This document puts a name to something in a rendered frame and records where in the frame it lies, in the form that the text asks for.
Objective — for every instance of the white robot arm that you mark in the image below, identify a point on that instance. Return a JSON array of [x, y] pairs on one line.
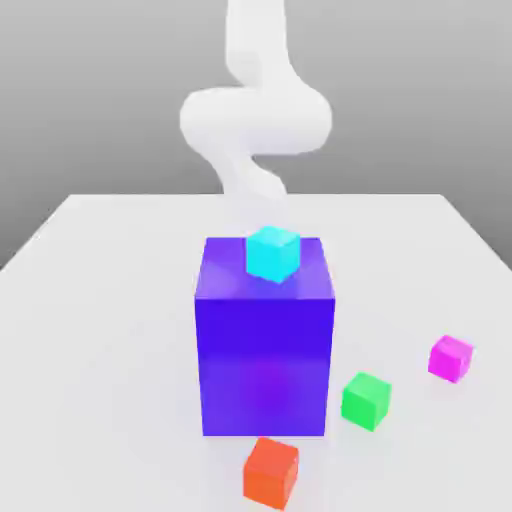
[[256, 120]]

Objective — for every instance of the small cyan cube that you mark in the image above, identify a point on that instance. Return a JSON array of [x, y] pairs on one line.
[[272, 256]]

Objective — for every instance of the small green cube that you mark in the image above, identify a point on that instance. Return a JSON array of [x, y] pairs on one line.
[[364, 402]]

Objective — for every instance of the small orange cube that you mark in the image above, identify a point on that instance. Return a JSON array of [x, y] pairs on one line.
[[270, 474]]

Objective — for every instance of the small magenta cube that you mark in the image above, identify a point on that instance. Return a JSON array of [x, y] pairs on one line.
[[450, 359]]

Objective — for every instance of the large purple box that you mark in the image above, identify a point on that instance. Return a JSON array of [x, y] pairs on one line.
[[264, 360]]

